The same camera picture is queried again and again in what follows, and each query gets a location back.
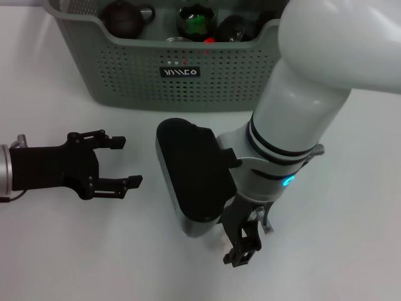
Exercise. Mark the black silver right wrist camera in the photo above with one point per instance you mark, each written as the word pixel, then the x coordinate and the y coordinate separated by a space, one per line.
pixel 194 175

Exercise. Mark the grey-green perforated storage bin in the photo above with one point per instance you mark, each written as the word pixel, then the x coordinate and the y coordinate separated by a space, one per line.
pixel 141 78

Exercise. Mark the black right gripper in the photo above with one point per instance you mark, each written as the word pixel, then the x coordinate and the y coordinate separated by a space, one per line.
pixel 241 216

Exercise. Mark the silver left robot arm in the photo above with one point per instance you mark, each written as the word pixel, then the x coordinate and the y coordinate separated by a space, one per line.
pixel 4 171

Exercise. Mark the black clay teapot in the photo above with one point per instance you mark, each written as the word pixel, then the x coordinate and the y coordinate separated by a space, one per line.
pixel 122 19

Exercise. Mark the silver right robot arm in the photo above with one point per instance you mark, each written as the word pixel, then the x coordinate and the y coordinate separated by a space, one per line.
pixel 313 94

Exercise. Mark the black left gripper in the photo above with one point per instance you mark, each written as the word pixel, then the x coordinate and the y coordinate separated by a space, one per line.
pixel 50 166

